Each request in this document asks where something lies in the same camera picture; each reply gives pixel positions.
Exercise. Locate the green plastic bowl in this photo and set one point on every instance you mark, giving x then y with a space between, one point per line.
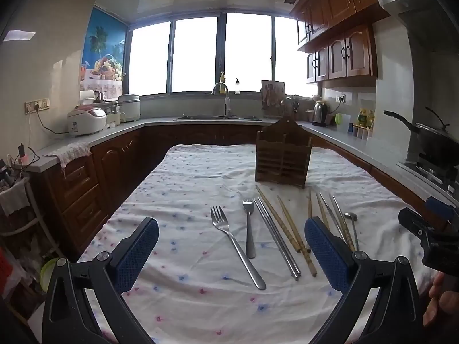
50 272

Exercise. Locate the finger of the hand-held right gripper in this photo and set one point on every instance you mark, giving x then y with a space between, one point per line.
416 224
443 208

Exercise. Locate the green round lid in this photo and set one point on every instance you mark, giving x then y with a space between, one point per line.
338 118

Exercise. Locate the small metal spoon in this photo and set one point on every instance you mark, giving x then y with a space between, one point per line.
350 216

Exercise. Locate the white fringed cloth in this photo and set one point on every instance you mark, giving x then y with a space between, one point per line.
71 150

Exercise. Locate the wooden lower cabinets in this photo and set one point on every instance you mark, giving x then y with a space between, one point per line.
82 193

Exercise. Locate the white round electric pot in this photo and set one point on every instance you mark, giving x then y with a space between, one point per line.
129 109

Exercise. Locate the cooking oil bottles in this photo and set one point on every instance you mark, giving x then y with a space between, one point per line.
365 119

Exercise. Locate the kitchen scissors holder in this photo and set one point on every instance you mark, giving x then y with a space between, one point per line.
292 105

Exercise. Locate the person's right hand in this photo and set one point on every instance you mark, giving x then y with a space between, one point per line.
439 304

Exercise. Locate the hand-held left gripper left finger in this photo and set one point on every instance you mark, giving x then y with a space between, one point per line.
138 254

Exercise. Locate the metal jug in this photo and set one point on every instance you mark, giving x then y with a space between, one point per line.
99 96

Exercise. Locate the white pink rice cooker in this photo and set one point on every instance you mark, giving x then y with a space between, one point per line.
86 120

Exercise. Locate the knife rack with cutting board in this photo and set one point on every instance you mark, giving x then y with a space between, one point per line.
272 95

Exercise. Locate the large metal fork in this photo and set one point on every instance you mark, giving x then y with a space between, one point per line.
233 243

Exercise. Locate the steel range hood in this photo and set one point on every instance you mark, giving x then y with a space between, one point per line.
423 10

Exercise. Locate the tropical fruit poster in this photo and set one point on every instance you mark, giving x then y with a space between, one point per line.
104 50

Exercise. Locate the cluttered storage rack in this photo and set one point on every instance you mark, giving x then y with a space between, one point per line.
18 229

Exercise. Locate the clear bottle black cap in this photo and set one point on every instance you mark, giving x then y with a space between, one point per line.
237 87

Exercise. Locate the large kitchen window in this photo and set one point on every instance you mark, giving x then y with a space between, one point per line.
193 53

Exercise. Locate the small white appliance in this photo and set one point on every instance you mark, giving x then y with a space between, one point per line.
114 114

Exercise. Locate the metal sink faucet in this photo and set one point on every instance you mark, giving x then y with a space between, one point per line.
226 100

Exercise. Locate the white cutting board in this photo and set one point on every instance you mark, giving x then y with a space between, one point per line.
346 122

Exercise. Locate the spice jar set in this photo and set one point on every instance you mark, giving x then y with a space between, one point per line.
360 132

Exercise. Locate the wooden cabinets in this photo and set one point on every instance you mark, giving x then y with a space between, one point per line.
82 193
344 50

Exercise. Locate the wide wall outlet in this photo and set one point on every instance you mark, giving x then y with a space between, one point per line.
36 105

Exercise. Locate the black wok with lid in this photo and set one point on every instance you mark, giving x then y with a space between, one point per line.
437 139

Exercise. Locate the white floral tablecloth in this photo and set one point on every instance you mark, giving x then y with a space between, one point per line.
186 200

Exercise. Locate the wooden utensil holder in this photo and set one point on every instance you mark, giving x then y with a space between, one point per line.
283 154

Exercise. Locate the wooden upper cabinets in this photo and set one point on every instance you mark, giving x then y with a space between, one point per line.
344 50

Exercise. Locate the small wall outlet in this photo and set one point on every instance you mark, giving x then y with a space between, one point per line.
340 98

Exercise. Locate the small metal fork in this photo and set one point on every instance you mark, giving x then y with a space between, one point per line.
249 229

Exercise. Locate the steel electric kettle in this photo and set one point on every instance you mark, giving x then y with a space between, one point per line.
320 114

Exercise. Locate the yellow soap bottle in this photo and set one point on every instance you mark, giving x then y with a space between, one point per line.
222 79

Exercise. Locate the grey kitchen countertop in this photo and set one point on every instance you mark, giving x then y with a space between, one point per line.
118 129

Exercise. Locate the steel kitchen sink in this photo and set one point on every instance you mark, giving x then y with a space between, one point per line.
215 117

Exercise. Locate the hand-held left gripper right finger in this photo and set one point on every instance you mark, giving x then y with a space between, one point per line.
324 254

